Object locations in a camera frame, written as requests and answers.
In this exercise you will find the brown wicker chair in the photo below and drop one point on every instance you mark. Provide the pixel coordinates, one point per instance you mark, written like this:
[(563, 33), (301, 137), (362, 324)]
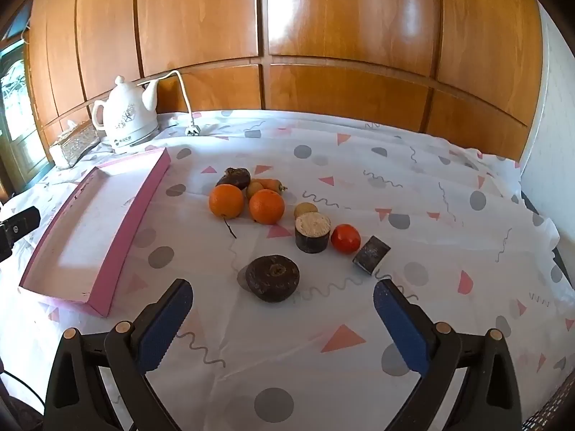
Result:
[(555, 411)]

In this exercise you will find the dark brown water chestnut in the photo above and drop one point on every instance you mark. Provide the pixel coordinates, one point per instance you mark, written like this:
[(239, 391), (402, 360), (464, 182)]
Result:
[(236, 176)]

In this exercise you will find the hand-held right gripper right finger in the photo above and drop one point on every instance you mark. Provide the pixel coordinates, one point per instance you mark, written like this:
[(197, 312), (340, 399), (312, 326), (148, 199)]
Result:
[(402, 330)]

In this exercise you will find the small yellow potato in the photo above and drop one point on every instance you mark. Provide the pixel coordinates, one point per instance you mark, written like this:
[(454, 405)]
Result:
[(305, 209)]

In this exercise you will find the orange carrot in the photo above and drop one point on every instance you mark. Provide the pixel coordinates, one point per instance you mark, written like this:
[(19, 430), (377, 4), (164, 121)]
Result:
[(270, 184)]

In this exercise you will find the orange with long twig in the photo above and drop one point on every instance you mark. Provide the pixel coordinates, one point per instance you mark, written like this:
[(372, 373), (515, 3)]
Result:
[(226, 201)]

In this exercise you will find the small yellow fruit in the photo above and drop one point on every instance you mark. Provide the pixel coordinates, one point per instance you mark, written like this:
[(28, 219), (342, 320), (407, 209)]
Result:
[(254, 190)]

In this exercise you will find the dark-skinned yam cylinder piece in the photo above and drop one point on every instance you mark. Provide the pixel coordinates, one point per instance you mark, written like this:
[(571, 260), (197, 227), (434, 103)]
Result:
[(312, 233)]

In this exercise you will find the pink cardboard tray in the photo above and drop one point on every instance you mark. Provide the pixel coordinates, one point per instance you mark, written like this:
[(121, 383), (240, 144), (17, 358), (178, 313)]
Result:
[(85, 233)]

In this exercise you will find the white ceramic electric kettle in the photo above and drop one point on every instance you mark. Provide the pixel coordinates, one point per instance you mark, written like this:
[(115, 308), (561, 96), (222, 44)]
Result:
[(128, 116)]

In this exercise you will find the silver embossed tissue box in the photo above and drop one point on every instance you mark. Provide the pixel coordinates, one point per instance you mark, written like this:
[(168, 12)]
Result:
[(74, 146)]

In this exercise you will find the wooden door with glass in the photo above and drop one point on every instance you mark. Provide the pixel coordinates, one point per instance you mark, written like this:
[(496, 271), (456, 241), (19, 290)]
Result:
[(15, 98)]

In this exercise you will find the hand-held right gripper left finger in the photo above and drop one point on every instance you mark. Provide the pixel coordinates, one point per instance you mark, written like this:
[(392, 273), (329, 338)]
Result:
[(165, 325)]

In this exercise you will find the dark-skinned yam wedge slice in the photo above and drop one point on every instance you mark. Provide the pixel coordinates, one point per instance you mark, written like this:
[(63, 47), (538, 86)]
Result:
[(370, 256)]

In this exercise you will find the red tomato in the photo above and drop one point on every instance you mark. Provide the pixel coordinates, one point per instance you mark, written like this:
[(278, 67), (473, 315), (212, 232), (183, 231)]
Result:
[(346, 239)]

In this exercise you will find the white patterned tablecloth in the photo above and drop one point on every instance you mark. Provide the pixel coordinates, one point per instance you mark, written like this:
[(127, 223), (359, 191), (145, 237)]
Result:
[(292, 359)]

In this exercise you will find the dark brown round vegetable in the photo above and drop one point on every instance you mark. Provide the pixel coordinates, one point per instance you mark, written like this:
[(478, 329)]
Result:
[(272, 280)]

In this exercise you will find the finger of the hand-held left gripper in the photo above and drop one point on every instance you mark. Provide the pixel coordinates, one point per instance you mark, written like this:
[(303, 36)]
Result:
[(20, 224)]

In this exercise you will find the orange with short stem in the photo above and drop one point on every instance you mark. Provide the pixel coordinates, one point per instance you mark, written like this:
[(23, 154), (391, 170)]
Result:
[(267, 206)]

